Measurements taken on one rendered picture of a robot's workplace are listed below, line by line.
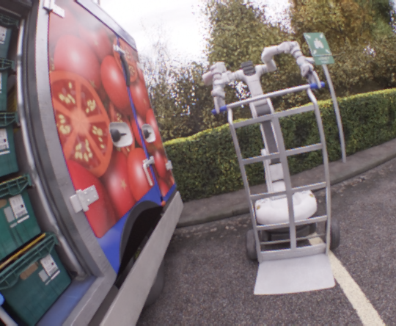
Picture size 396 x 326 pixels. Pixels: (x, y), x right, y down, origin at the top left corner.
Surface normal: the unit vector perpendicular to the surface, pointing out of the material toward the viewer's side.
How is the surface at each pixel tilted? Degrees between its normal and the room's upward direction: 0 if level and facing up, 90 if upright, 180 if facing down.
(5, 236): 91
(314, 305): 0
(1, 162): 96
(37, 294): 98
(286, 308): 0
